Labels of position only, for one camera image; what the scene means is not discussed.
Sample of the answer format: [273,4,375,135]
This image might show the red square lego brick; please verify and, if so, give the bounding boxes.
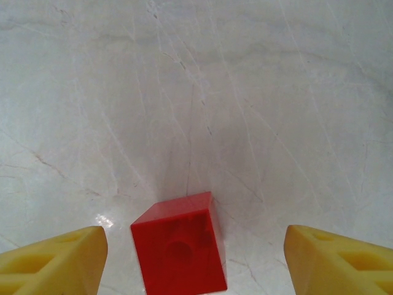
[130,191,229,293]

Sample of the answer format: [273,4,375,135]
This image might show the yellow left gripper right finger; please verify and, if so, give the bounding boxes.
[282,224,393,295]

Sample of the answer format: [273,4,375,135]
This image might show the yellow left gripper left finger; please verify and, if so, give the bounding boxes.
[0,226,109,295]

